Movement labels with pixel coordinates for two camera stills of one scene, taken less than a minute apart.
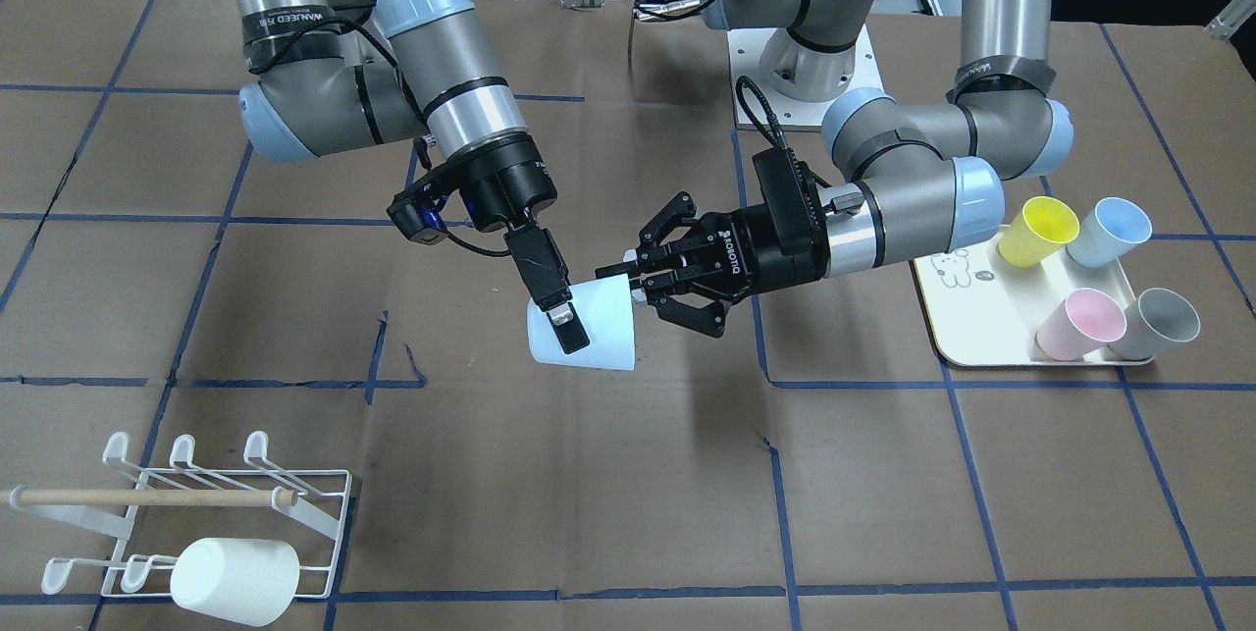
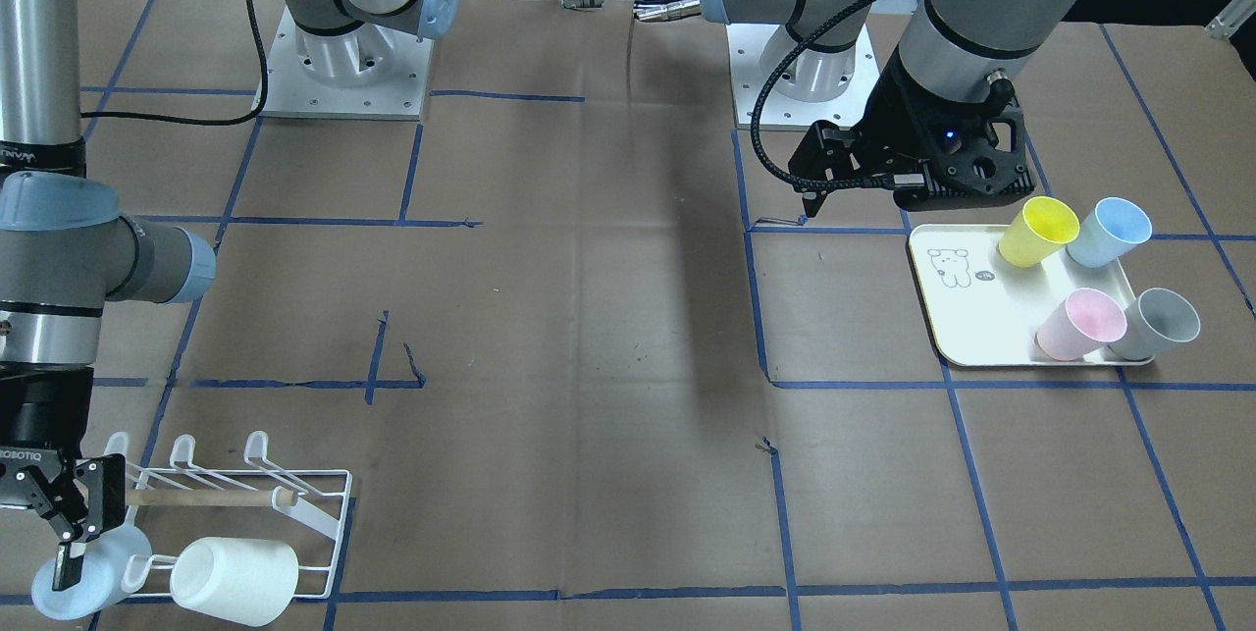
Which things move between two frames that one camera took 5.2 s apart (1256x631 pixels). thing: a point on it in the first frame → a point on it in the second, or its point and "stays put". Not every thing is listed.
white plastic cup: [252, 581] stays put
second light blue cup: [1114, 229] stays put
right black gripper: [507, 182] → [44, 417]
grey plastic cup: [1157, 318] stays put
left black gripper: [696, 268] → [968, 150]
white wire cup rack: [140, 566] stays put
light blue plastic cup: [604, 310] → [105, 566]
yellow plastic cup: [1037, 231] stays put
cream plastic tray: [986, 311] stays put
